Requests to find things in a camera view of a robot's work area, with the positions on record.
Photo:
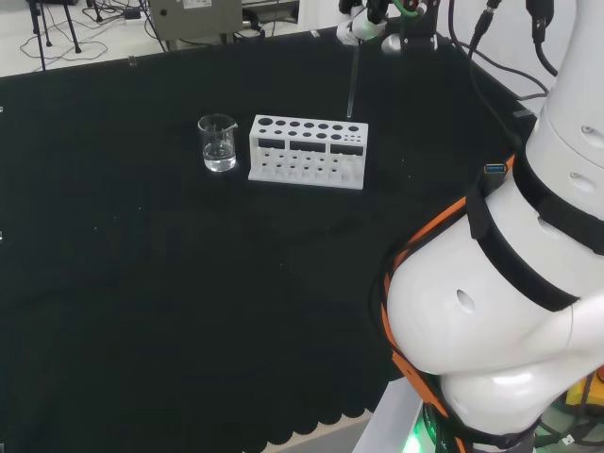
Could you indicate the white test tube rack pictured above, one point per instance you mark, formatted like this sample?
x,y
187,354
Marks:
x,y
307,160

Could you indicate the grey metal box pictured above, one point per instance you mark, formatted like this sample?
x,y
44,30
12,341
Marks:
x,y
198,19

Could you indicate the black bench cloth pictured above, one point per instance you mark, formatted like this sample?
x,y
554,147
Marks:
x,y
165,283

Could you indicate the black tripod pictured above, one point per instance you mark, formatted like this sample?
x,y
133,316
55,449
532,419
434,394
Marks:
x,y
43,28
98,10

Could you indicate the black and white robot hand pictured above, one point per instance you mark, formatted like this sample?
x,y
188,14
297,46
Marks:
x,y
365,26

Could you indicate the yellow stop button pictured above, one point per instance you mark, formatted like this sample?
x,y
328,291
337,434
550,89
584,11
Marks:
x,y
582,389

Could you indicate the clear glass beaker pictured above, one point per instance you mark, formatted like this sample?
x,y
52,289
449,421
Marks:
x,y
219,158

